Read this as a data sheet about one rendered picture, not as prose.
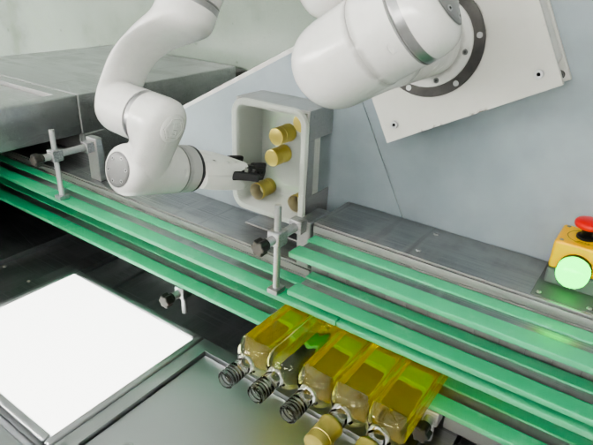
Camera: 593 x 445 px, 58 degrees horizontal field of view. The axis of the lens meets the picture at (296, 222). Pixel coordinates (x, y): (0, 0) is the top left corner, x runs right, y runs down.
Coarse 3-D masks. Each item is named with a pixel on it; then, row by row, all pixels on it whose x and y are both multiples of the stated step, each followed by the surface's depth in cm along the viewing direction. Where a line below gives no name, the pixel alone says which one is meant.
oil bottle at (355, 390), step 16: (368, 352) 82; (384, 352) 82; (352, 368) 79; (368, 368) 79; (384, 368) 79; (336, 384) 76; (352, 384) 76; (368, 384) 76; (384, 384) 78; (336, 400) 74; (352, 400) 73; (368, 400) 74; (352, 416) 73
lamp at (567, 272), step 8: (568, 256) 75; (576, 256) 74; (560, 264) 74; (568, 264) 73; (576, 264) 73; (584, 264) 73; (560, 272) 74; (568, 272) 73; (576, 272) 73; (584, 272) 72; (560, 280) 74; (568, 280) 73; (576, 280) 73; (584, 280) 73; (576, 288) 74
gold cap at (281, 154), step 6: (282, 144) 105; (270, 150) 102; (276, 150) 102; (282, 150) 103; (288, 150) 104; (270, 156) 103; (276, 156) 102; (282, 156) 103; (288, 156) 104; (270, 162) 103; (276, 162) 102; (282, 162) 104
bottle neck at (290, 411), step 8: (296, 392) 76; (304, 392) 76; (288, 400) 75; (296, 400) 74; (304, 400) 75; (312, 400) 76; (280, 408) 74; (288, 408) 73; (296, 408) 73; (304, 408) 74; (288, 416) 75; (296, 416) 73
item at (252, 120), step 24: (240, 120) 102; (264, 120) 106; (288, 120) 103; (240, 144) 104; (264, 144) 108; (288, 144) 105; (288, 168) 107; (240, 192) 108; (288, 192) 109; (288, 216) 102
